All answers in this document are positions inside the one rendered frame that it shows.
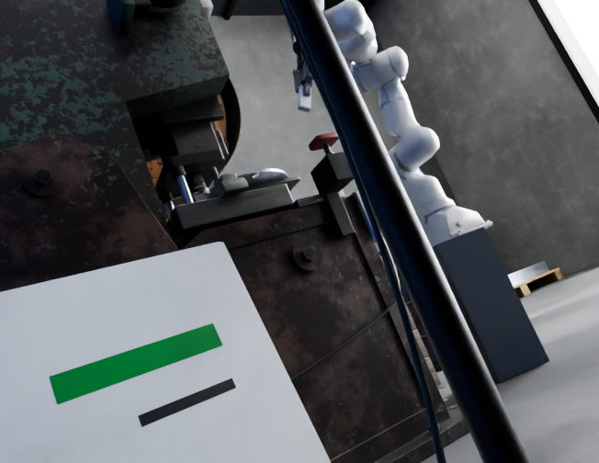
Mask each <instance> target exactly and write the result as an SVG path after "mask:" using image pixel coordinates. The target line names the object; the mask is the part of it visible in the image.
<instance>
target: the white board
mask: <svg viewBox="0 0 599 463"><path fill-rule="evenodd" d="M0 463H331V461H330V459H329V458H328V456H327V454H326V452H325V450H324V448H323V446H322V442H321V440H320V438H319V436H318V435H317V433H316V431H315V429H314V427H313V425H312V423H311V420H310V418H309V416H308V414H307V413H306V411H305V409H304V406H303V404H302V402H301V400H300V397H299V395H298V393H297V392H296V390H295V388H294V386H293V384H292V382H291V380H290V378H289V376H288V373H287V371H286V369H285V367H284V365H283V363H282V361H281V359H280V357H279V355H278V353H277V350H276V348H275V347H274V345H273V343H272V341H271V339H270V337H269V335H268V333H267V331H266V328H265V326H264V324H263V322H262V320H261V318H260V316H259V314H258V312H257V310H256V308H255V306H254V304H253V302H252V300H251V298H250V296H249V294H248V291H247V289H246V287H245V285H244V283H243V281H242V279H241V277H240V275H239V273H238V271H237V269H236V267H235V265H234V263H233V261H232V259H231V257H230V254H229V252H228V250H227V248H226V246H225V244H224V243H221V242H217V243H209V244H205V245H201V246H197V247H193V248H189V249H185V250H181V251H177V252H173V253H169V254H162V255H157V256H154V257H150V258H145V259H142V260H138V261H133V262H129V263H126V264H121V265H114V266H110V267H106V268H102V269H97V270H94V271H90V272H85V273H82V274H78V275H73V276H69V277H62V278H58V279H54V280H50V281H46V282H42V283H38V284H34V285H30V286H26V287H22V288H15V289H10V290H7V291H3V292H0Z"/></svg>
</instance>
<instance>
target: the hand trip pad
mask: <svg viewBox="0 0 599 463"><path fill-rule="evenodd" d="M338 139H339V137H338V135H337V133H336V132H332V133H325V134H321V135H317V136H316V137H315V138H314V139H313V140H312V141H311V143H310V144H309V148H310V150H311V151H317V150H322V149H324V152H325V154H327V153H329V152H332V151H331V149H330V147H331V146H333V145H334V144H335V143H336V141H337V140H338Z"/></svg>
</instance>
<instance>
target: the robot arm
mask: <svg viewBox="0 0 599 463"><path fill-rule="evenodd" d="M317 1H318V3H319V5H320V7H321V10H322V12H323V14H324V16H325V18H326V21H327V23H328V25H329V27H330V29H331V31H332V33H333V36H334V38H335V40H336V42H337V45H338V47H339V49H340V51H341V53H342V54H343V56H344V57H345V58H346V59H348V60H350V61H352V63H351V68H350V69H349V71H350V73H351V74H352V76H353V78H354V80H355V83H356V86H357V88H358V90H359V92H360V95H362V94H365V93H368V92H370V91H372V90H374V89H377V88H379V87H380V89H379V110H380V114H381V117H382V121H383V125H384V129H385V131H386V132H387V133H388V134H389V135H391V136H398V143H397V144H396V145H395V146H394V147H392V148H391V149H390V150H389V151H388V154H389V157H390V159H391V161H392V163H393V165H394V168H395V170H396V172H397V174H398V176H399V178H400V180H401V183H402V185H403V187H404V189H405V191H406V193H407V195H408V197H409V199H410V200H411V202H412V204H413V206H414V208H415V210H416V211H415V213H416V216H417V218H418V220H419V221H420V223H421V225H422V227H423V230H424V233H425V235H426V237H427V240H428V242H429V243H430V245H431V247H433V246H435V245H436V244H439V243H442V242H445V241H447V240H450V239H453V238H455V237H458V236H459V235H462V234H465V233H467V232H472V231H474V230H477V229H478V228H481V227H484V228H485V229H487V228H488V227H490V226H492V222H490V221H489V220H487V221H486V223H485V222H484V220H483V219H482V218H481V216H480V214H479V213H478V212H476V211H473V210H469V209H463V208H460V207H457V206H456V205H455V204H454V202H453V200H452V199H450V198H447V197H446V195H445V193H444V191H443V189H442V187H441V186H440V184H439V182H438V180H437V178H435V177H433V176H430V175H423V174H422V173H421V171H420V170H419V166H421V165H422V164H424V163H425V162H426V161H427V160H429V159H430V158H431V157H433V155H434V154H435V152H436V151H437V150H438V149H439V139H438V137H437V135H436V134H435V132H434V131H433V130H431V129H429V128H425V127H421V126H420V125H419V124H418V123H417V122H416V120H415V118H414V115H413V110H412V107H411V103H410V101H409V98H408V96H407V94H406V92H405V90H404V88H403V86H402V85H401V82H400V80H402V81H403V80H404V79H405V75H406V74H407V70H408V64H409V63H408V60H407V55H406V54H405V53H404V51H403V50H402V49H401V48H399V47H397V46H394V47H391V48H388V49H386V50H385V51H382V52H380V53H378V54H376V53H377V49H378V44H377V41H376V38H375V37H376V35H375V31H374V28H373V25H372V22H371V21H370V19H369V18H368V16H367V14H366V13H365V10H364V7H363V6H362V5H361V3H359V2H358V1H357V0H345V1H344V2H343V3H341V4H339V5H337V6H334V7H332V8H330V9H328V10H326V11H324V0H317ZM287 21H288V20H287ZM288 25H289V24H288ZM289 29H290V31H291V38H292V40H293V50H294V52H295V53H296V54H297V56H298V57H297V65H298V67H297V69H295V70H293V75H294V82H295V92H296V93H299V102H298V110H302V111H305V112H308V113H309V112H310V110H311V86H312V80H313V77H312V75H311V72H310V69H309V67H308V65H307V63H306V61H305V59H304V57H303V55H302V52H301V50H300V47H299V44H298V43H297V41H296V39H295V36H294V34H293V32H292V29H291V27H290V26H289ZM313 81H314V80H313Z"/></svg>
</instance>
